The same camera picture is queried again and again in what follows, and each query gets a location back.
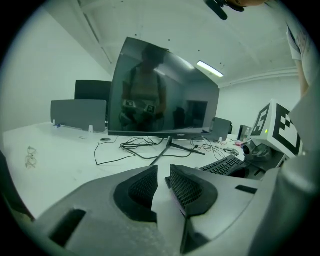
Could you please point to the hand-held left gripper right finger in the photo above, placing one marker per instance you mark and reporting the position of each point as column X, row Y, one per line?
column 230, row 202

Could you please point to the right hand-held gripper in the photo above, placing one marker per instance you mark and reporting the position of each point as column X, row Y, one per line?
column 260, row 122

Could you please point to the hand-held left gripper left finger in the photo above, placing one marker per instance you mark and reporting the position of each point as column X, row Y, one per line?
column 100, row 197

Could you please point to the black keyboard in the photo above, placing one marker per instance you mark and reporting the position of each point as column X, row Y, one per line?
column 220, row 165

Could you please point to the person's right forearm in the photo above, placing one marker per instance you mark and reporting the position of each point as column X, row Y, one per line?
column 303, row 80

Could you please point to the pink box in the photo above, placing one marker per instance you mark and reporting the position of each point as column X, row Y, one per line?
column 239, row 143

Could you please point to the grey laptop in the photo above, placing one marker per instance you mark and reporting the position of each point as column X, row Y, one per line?
column 222, row 128

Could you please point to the small blue object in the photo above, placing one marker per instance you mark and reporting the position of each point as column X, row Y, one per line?
column 57, row 125

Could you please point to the grey desk divider panel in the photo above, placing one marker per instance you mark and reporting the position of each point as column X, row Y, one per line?
column 77, row 113

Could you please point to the small black monitor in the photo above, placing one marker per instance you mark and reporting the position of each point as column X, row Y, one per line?
column 92, row 90

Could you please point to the long ceiling light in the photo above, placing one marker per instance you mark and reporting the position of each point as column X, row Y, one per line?
column 210, row 68

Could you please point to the large black monitor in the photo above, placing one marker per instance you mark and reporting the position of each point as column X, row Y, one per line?
column 162, row 87

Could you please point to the white printed t-shirt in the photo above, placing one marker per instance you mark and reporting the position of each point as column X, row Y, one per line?
column 300, row 42

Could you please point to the person's face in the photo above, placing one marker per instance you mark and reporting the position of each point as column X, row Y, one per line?
column 250, row 2

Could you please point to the grey gripper camera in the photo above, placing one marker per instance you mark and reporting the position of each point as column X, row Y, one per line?
column 260, row 152

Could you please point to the clear-frame eyeglasses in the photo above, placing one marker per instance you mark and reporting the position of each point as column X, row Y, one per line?
column 31, row 160

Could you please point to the black head-worn camera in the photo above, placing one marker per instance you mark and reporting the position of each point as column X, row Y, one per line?
column 220, row 11

